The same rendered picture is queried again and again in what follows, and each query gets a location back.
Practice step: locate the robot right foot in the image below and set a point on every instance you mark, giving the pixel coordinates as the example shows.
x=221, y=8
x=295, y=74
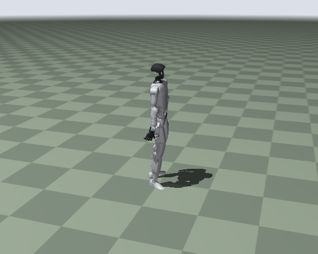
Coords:
x=156, y=185

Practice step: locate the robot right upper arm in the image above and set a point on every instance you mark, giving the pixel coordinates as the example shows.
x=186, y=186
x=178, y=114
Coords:
x=154, y=91

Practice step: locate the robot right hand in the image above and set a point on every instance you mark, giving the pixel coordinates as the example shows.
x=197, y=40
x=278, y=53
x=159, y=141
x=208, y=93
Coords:
x=150, y=135

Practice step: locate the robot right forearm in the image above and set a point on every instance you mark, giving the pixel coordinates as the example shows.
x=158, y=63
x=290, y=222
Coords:
x=154, y=119

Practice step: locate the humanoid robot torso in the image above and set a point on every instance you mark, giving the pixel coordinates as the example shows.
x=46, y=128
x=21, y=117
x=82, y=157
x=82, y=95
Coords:
x=161, y=100

